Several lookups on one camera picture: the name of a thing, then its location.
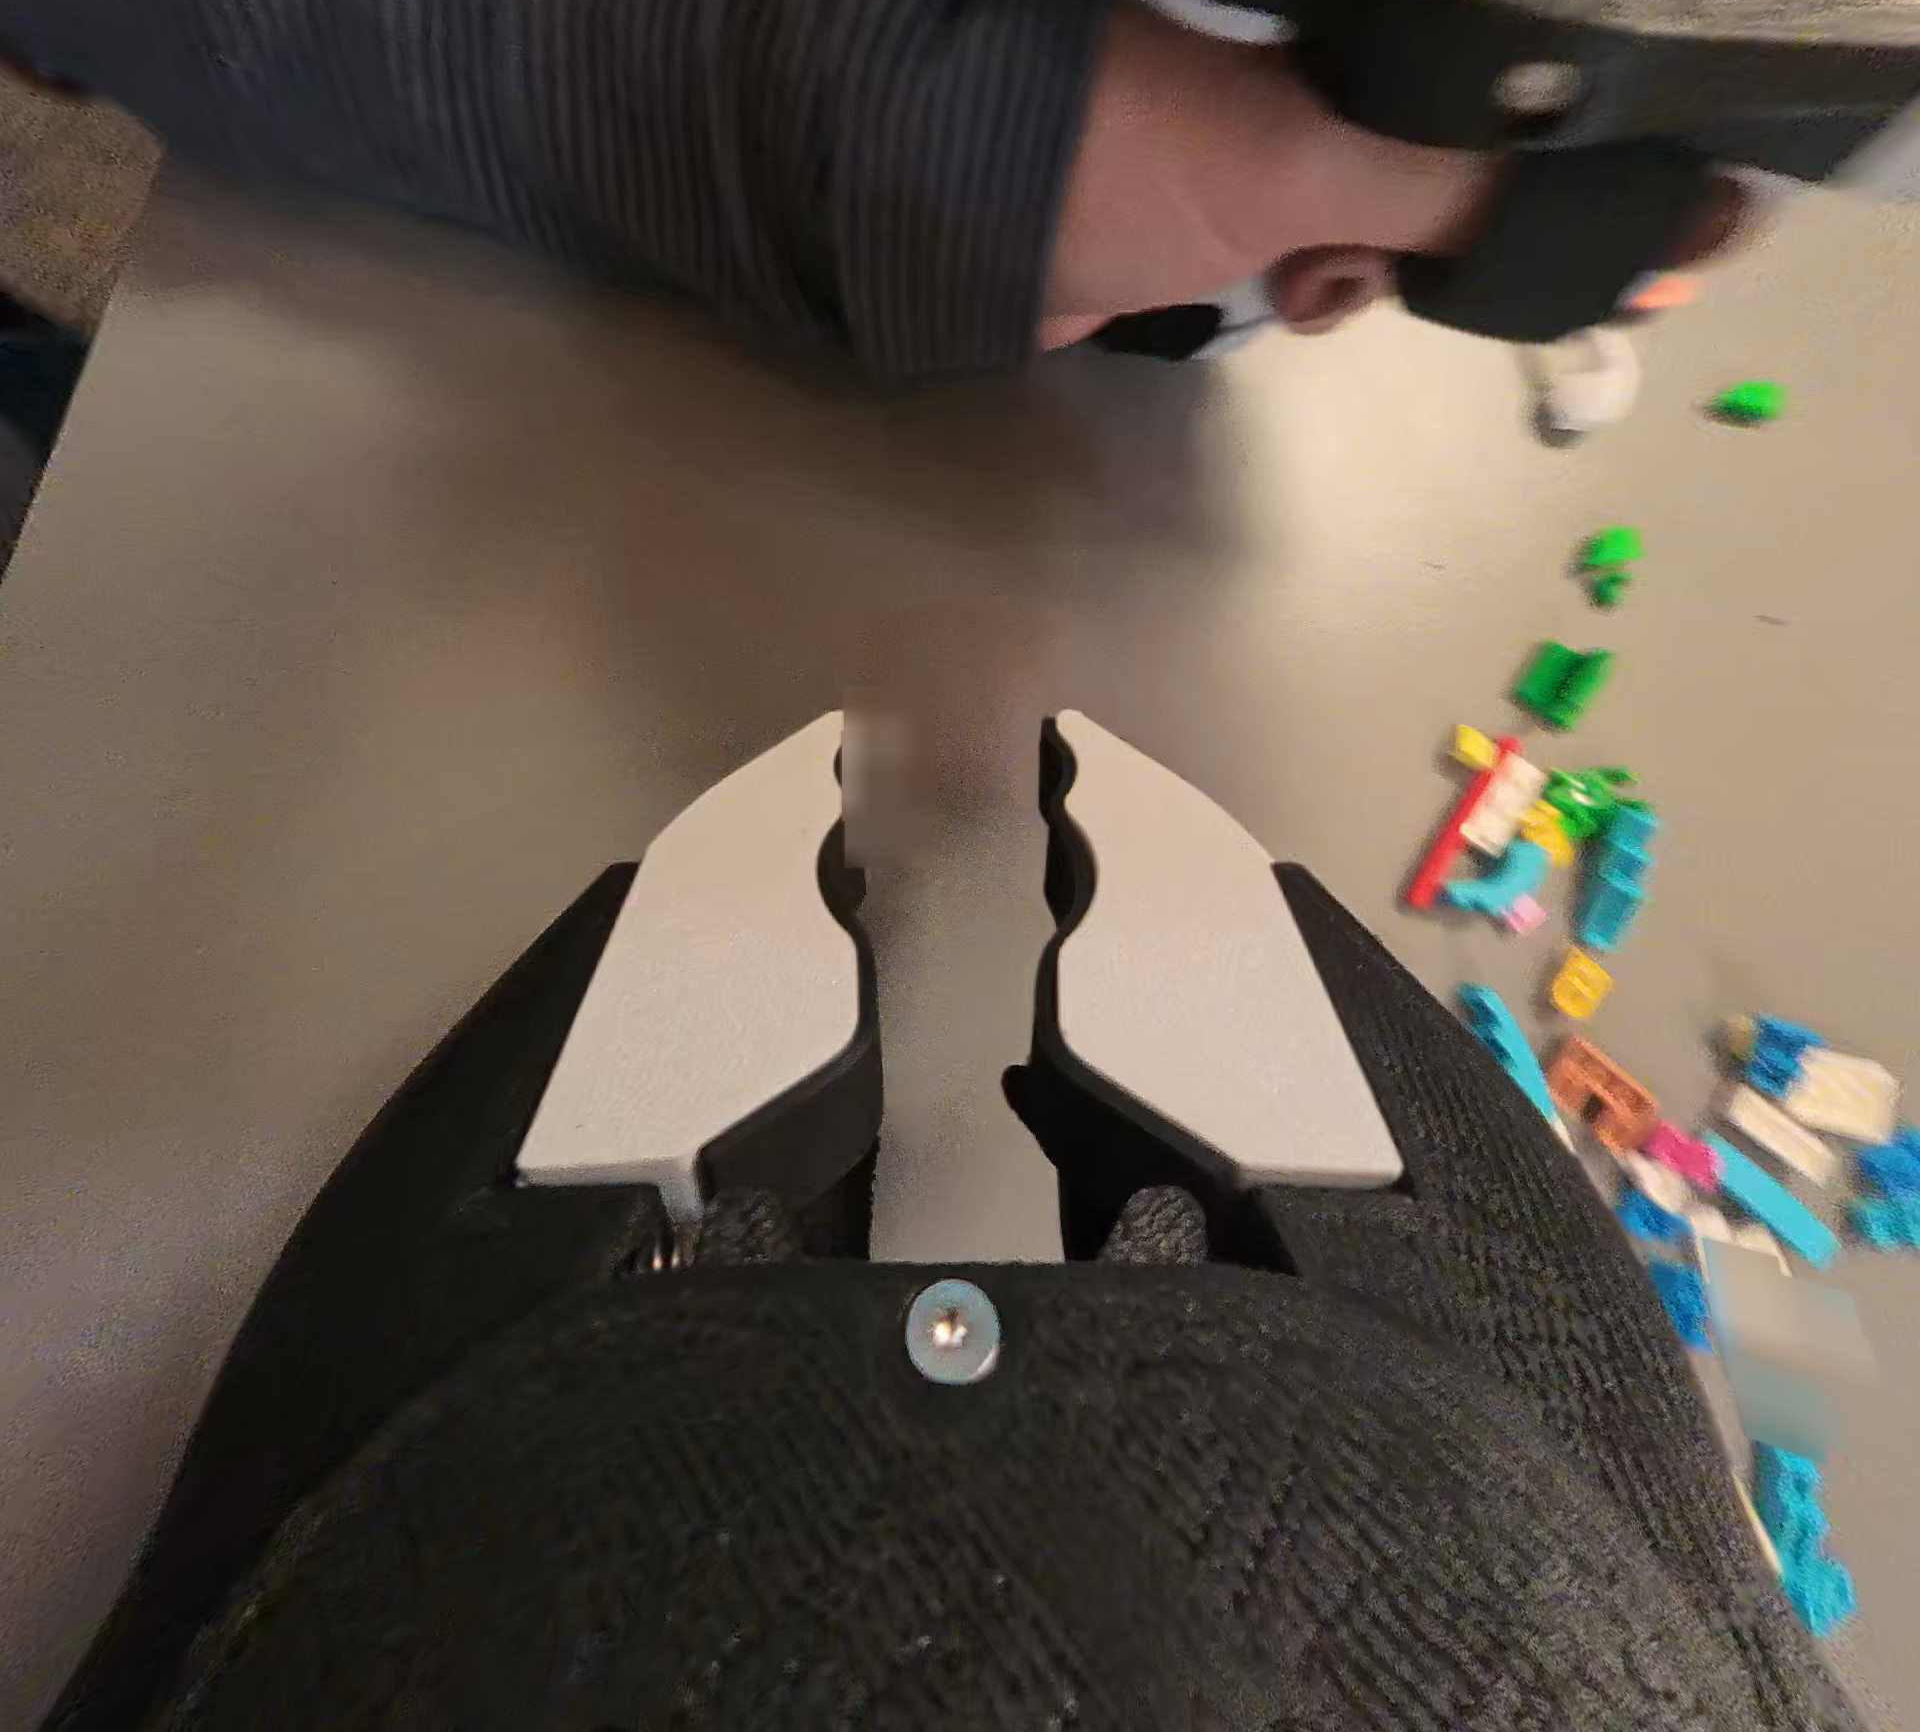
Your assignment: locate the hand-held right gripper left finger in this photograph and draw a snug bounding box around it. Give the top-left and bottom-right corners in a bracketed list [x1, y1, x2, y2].
[515, 708, 887, 1224]

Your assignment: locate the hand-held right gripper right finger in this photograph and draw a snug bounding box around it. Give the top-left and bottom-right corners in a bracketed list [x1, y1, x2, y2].
[1000, 708, 1409, 1210]

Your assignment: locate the person's left forearm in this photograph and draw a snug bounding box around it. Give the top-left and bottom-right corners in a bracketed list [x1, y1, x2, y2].
[0, 0, 1119, 391]

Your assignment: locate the white lego piece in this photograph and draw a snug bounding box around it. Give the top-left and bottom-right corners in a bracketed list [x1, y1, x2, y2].
[1528, 330, 1643, 444]

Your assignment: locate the pile of mixed lego bricks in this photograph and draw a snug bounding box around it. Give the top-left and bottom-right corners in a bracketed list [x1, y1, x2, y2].
[1403, 712, 1920, 1646]

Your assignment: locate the large green lego piece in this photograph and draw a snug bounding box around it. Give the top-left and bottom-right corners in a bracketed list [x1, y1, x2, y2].
[1513, 641, 1618, 731]

